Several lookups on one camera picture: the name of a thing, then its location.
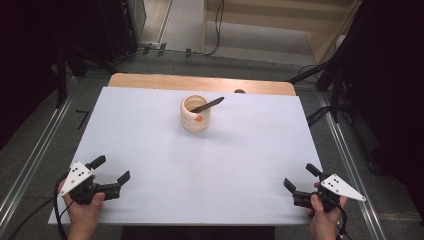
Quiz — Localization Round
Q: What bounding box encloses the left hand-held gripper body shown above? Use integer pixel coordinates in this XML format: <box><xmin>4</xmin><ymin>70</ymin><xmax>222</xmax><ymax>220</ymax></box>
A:
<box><xmin>59</xmin><ymin>161</ymin><xmax>122</xmax><ymax>206</ymax></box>

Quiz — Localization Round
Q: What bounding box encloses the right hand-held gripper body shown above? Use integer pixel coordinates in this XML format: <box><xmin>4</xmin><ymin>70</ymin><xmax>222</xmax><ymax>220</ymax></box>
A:
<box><xmin>292</xmin><ymin>173</ymin><xmax>367</xmax><ymax>214</ymax></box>

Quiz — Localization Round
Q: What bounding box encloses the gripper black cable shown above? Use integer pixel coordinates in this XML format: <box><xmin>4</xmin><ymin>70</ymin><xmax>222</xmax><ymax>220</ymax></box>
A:
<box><xmin>8</xmin><ymin>173</ymin><xmax>73</xmax><ymax>240</ymax></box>
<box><xmin>334</xmin><ymin>202</ymin><xmax>354</xmax><ymax>240</ymax></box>

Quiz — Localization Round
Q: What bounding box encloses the dark cabinet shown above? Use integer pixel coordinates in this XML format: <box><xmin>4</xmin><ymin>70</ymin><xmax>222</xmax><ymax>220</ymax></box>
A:
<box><xmin>98</xmin><ymin>0</ymin><xmax>148</xmax><ymax>63</ymax></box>

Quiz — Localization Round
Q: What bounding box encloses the metal floor rail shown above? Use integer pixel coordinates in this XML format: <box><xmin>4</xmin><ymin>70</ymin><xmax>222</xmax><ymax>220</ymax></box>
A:
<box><xmin>317</xmin><ymin>92</ymin><xmax>388</xmax><ymax>240</ymax></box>
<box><xmin>0</xmin><ymin>77</ymin><xmax>80</xmax><ymax>233</ymax></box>

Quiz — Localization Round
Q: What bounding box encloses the person's right hand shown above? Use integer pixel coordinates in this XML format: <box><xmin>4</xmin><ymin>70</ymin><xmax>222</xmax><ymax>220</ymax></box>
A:
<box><xmin>306</xmin><ymin>181</ymin><xmax>350</xmax><ymax>240</ymax></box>

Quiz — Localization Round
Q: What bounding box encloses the black knife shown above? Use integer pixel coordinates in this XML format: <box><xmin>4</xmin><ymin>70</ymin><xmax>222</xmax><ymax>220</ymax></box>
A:
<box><xmin>189</xmin><ymin>96</ymin><xmax>226</xmax><ymax>114</ymax></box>

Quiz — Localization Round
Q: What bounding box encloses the black floor cable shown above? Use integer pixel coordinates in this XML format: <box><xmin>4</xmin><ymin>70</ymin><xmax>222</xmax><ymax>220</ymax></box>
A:
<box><xmin>305</xmin><ymin>105</ymin><xmax>333</xmax><ymax>129</ymax></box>

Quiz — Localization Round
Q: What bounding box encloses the white paper mat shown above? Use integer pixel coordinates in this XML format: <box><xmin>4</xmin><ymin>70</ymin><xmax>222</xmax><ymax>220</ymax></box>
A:
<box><xmin>48</xmin><ymin>86</ymin><xmax>324</xmax><ymax>226</ymax></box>

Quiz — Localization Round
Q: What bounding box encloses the person's dark clothing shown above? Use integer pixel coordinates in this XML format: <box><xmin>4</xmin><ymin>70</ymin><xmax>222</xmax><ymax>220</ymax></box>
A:
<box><xmin>120</xmin><ymin>225</ymin><xmax>276</xmax><ymax>240</ymax></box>

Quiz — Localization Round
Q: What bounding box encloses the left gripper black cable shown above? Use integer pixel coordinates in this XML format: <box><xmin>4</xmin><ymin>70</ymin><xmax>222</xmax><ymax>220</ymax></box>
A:
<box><xmin>8</xmin><ymin>173</ymin><xmax>73</xmax><ymax>240</ymax></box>

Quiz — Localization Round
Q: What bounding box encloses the wooden table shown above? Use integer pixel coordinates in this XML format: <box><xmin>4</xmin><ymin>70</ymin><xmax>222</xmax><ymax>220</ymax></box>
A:
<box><xmin>107</xmin><ymin>72</ymin><xmax>297</xmax><ymax>97</ymax></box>

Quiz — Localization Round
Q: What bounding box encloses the black metal stand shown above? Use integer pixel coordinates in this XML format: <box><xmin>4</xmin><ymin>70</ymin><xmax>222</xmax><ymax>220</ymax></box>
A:
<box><xmin>53</xmin><ymin>41</ymin><xmax>118</xmax><ymax>109</ymax></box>
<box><xmin>287</xmin><ymin>49</ymin><xmax>354</xmax><ymax>124</ymax></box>

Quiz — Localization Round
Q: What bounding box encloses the person's left hand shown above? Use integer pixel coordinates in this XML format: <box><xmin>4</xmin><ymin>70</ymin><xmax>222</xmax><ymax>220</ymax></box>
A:
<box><xmin>57</xmin><ymin>175</ymin><xmax>107</xmax><ymax>235</ymax></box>

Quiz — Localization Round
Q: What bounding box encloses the cream ribbed cup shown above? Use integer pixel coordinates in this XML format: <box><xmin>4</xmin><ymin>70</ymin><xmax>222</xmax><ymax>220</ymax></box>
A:
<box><xmin>179</xmin><ymin>94</ymin><xmax>212</xmax><ymax>133</ymax></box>

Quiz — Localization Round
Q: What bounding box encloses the wooden shelf unit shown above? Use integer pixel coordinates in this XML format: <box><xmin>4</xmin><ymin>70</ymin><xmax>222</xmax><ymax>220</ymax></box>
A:
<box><xmin>201</xmin><ymin>0</ymin><xmax>363</xmax><ymax>65</ymax></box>

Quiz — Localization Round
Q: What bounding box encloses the hanging black cable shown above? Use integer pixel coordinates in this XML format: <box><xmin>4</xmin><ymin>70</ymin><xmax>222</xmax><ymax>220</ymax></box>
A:
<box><xmin>203</xmin><ymin>0</ymin><xmax>225</xmax><ymax>57</ymax></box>

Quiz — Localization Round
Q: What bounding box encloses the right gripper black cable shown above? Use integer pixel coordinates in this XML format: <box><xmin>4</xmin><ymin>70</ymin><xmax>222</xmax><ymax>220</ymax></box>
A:
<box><xmin>334</xmin><ymin>202</ymin><xmax>354</xmax><ymax>240</ymax></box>

